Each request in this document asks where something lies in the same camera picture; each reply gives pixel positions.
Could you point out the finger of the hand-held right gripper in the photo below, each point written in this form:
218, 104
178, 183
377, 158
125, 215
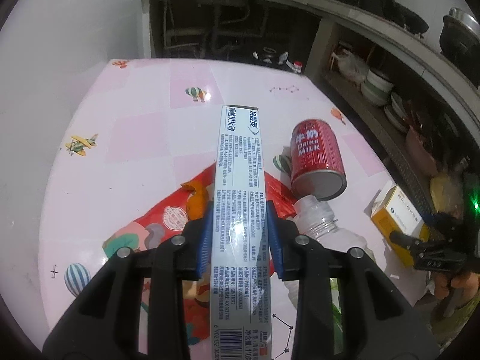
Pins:
435, 255
452, 228

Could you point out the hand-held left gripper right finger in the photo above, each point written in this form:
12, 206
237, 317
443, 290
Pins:
275, 247

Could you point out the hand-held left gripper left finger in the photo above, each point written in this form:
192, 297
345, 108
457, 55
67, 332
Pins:
204, 243

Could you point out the red snack packet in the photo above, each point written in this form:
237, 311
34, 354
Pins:
157, 225

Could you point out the yellow white small box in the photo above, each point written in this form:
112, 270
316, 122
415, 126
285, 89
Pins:
397, 210

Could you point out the grey white toothpaste box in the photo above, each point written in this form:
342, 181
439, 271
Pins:
240, 180

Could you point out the person's right forearm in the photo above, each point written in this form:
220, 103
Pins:
465, 318

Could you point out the person's right hand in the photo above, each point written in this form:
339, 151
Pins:
446, 287

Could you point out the yellow plastic bag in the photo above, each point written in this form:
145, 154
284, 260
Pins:
444, 191

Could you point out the plastic bottle green label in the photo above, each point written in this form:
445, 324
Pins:
318, 221

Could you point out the pink basin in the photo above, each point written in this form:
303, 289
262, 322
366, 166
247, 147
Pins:
422, 146

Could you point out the red drink can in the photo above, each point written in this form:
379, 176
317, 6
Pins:
317, 153

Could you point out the stack of plates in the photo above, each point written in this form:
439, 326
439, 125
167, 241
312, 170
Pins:
397, 110

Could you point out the stack of white bowls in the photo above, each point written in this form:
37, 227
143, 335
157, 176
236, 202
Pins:
377, 86

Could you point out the black cooking pot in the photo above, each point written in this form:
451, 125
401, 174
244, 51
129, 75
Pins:
459, 37

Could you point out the cooking oil bottle red cap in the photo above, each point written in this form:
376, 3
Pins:
298, 66

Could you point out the dark jar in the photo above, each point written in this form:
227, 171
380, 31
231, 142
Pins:
268, 54

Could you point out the white plastic bag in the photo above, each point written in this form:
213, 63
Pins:
350, 63

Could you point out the black wok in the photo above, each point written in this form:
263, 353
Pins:
408, 17

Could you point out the sink drain pipe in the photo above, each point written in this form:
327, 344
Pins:
217, 33

